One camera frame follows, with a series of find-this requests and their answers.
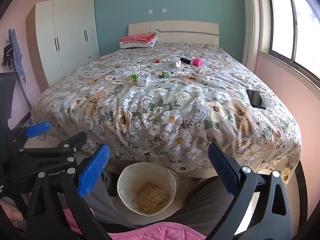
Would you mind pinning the folded pink blanket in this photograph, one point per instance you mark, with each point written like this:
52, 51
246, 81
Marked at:
136, 38

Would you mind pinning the hanging black garment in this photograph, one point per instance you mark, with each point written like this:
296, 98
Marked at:
7, 53

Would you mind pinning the pink quilted cloth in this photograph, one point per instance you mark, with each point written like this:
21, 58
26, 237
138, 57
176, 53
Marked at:
155, 232

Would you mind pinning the black cylinder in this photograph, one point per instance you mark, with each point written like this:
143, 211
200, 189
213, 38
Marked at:
185, 60

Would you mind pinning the window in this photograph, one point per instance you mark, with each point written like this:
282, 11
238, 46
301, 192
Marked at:
287, 25

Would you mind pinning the white wardrobe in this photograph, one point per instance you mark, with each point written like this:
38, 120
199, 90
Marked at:
70, 37

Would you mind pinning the white box with blue print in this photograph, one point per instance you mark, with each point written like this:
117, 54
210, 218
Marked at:
144, 79

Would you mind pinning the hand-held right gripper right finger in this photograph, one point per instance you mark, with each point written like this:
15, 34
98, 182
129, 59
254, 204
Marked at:
223, 171

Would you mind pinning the black smartphone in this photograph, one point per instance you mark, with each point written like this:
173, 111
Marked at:
255, 98

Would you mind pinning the cream curtain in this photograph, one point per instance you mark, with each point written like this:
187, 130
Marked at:
252, 25

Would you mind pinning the hanging blue towel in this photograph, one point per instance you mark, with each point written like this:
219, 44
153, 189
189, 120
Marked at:
17, 55

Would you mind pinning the pink cup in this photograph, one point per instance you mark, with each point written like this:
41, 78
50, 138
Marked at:
197, 61

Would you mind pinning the white pillow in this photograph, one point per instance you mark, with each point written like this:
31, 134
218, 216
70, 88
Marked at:
140, 45

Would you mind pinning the cream wooden bed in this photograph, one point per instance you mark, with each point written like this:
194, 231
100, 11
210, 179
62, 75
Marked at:
190, 30

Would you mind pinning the white box with red side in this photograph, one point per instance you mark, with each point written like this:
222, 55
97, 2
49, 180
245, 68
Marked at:
178, 64

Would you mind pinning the cream round waste bin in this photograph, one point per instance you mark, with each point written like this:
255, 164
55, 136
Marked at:
130, 187

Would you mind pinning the green block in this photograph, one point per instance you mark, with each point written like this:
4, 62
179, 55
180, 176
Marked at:
135, 76
165, 74

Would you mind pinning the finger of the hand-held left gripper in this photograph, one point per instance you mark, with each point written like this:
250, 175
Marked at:
65, 143
37, 129

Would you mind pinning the person's left hand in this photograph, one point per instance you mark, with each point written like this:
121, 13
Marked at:
10, 212

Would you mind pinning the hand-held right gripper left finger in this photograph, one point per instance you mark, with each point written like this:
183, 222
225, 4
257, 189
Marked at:
93, 170

